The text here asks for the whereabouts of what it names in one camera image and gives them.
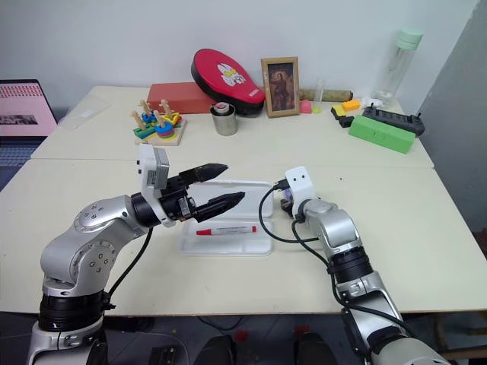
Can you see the white plastic pencil case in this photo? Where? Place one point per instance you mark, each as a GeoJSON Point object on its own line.
{"type": "Point", "coordinates": [228, 247]}

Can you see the pink foam block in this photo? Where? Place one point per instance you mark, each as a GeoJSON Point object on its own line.
{"type": "Point", "coordinates": [305, 106]}

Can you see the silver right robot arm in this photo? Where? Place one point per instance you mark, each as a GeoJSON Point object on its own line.
{"type": "Point", "coordinates": [342, 235]}

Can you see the open laptop with pink screen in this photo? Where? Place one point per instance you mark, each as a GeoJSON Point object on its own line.
{"type": "Point", "coordinates": [23, 110]}

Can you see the small metal cup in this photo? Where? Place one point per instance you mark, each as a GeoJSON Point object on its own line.
{"type": "Point", "coordinates": [224, 121]}

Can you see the black and yellow sponge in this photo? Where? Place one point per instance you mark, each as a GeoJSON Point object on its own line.
{"type": "Point", "coordinates": [342, 118]}

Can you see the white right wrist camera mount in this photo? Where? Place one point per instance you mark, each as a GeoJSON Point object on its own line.
{"type": "Point", "coordinates": [302, 184]}

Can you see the dark rounded shape under table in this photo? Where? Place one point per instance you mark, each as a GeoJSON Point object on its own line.
{"type": "Point", "coordinates": [316, 350]}
{"type": "Point", "coordinates": [217, 351]}

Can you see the black remote controller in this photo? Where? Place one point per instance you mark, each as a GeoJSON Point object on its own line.
{"type": "Point", "coordinates": [395, 119]}

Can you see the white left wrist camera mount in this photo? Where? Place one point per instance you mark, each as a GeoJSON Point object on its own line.
{"type": "Point", "coordinates": [149, 159]}

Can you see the clear plastic bag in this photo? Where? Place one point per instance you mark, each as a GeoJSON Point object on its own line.
{"type": "Point", "coordinates": [85, 113]}

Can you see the small glass tube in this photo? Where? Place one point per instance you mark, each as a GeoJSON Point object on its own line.
{"type": "Point", "coordinates": [319, 91]}

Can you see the clear bottle with green lid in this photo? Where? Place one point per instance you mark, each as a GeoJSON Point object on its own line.
{"type": "Point", "coordinates": [395, 64]}

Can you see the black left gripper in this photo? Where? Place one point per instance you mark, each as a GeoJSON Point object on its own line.
{"type": "Point", "coordinates": [176, 201]}

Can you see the small yellow-green block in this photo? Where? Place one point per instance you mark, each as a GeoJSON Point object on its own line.
{"type": "Point", "coordinates": [316, 110]}

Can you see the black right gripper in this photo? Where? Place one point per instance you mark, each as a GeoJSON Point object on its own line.
{"type": "Point", "coordinates": [287, 205]}

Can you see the green foam block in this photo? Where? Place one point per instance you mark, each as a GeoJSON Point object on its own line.
{"type": "Point", "coordinates": [380, 133]}

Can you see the brown rolled mat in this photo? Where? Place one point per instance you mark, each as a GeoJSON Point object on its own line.
{"type": "Point", "coordinates": [338, 94]}

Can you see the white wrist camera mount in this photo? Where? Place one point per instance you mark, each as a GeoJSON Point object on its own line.
{"type": "Point", "coordinates": [302, 184]}
{"type": "Point", "coordinates": [149, 159]}

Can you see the red boxing pad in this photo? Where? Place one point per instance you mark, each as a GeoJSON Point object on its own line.
{"type": "Point", "coordinates": [224, 74]}

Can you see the red whiteboard marker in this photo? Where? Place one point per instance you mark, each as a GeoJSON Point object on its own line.
{"type": "Point", "coordinates": [228, 230]}

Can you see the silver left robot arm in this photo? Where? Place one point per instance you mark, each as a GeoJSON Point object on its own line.
{"type": "Point", "coordinates": [95, 222]}

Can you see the colourful wooden stacking toy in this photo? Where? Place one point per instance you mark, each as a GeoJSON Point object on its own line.
{"type": "Point", "coordinates": [161, 127]}

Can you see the orange yellow block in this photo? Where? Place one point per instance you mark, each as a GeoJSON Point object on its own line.
{"type": "Point", "coordinates": [351, 105]}

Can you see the wooden framed portrait picture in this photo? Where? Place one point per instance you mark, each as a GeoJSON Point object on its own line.
{"type": "Point", "coordinates": [281, 86]}

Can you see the red rectangular brick block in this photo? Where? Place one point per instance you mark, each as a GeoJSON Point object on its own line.
{"type": "Point", "coordinates": [171, 97]}

